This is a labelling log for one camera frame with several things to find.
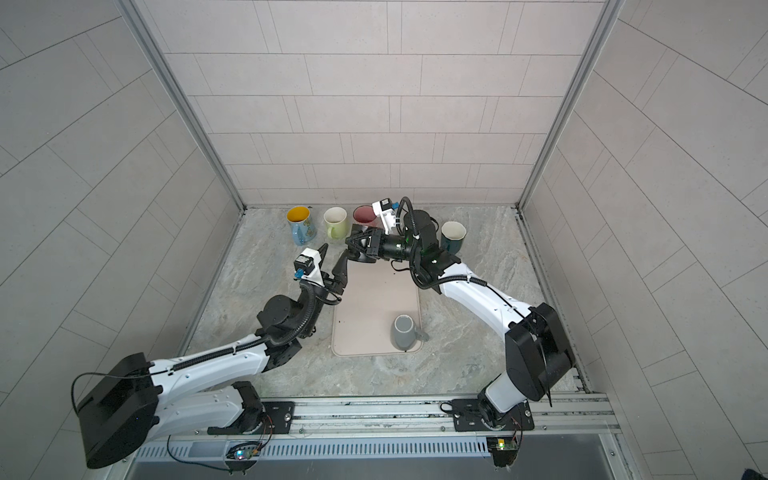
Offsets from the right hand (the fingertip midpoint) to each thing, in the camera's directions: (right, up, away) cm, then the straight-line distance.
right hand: (350, 245), depth 69 cm
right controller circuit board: (+36, -47, -1) cm, 59 cm away
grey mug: (+13, -23, +7) cm, 28 cm away
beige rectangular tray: (+4, -16, +20) cm, 26 cm away
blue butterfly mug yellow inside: (-21, +4, +30) cm, 37 cm away
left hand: (-1, 0, -1) cm, 2 cm away
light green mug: (-10, +6, +32) cm, 34 cm away
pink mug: (-1, +9, +35) cm, 36 cm away
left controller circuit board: (-23, -46, -5) cm, 51 cm away
